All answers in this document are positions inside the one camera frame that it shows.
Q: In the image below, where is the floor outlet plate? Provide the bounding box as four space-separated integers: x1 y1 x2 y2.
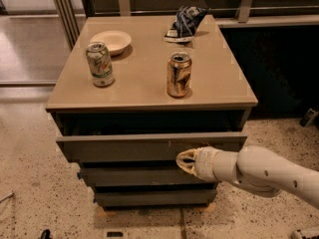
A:
105 230 128 239

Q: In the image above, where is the dark object on floor right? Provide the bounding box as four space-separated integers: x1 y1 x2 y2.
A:
300 108 319 127

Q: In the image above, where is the orange black soda can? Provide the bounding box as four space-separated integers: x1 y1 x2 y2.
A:
166 52 192 98

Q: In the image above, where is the white object floor bottom right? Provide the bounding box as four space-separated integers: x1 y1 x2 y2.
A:
291 226 319 239

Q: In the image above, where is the grey bottom drawer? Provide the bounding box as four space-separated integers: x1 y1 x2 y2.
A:
95 189 216 208

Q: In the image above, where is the metal rod floor left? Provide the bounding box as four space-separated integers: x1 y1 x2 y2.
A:
0 192 14 203

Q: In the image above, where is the blue white sneaker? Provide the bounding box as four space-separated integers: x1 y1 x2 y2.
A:
163 6 207 43

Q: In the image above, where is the grey drawer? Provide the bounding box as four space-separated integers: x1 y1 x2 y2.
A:
80 166 204 187
57 132 247 162
95 189 216 208

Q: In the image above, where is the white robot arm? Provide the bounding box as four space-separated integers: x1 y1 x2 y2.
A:
176 145 319 208

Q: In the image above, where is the white bowl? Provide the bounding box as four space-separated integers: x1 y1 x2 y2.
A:
90 31 132 56

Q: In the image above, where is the grey drawer cabinet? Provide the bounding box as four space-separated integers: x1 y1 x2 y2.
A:
47 16 257 198

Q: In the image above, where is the green white soda can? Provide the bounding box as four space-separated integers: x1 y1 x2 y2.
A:
86 42 115 87

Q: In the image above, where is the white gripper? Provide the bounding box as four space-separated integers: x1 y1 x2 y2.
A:
175 146 219 181

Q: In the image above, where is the grey top drawer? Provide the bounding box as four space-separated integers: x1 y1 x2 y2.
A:
57 132 247 162

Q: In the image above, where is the black object floor bottom left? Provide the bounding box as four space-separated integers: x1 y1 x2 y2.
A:
40 229 52 239

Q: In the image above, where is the grey middle drawer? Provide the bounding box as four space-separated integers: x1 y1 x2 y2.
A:
80 166 204 187

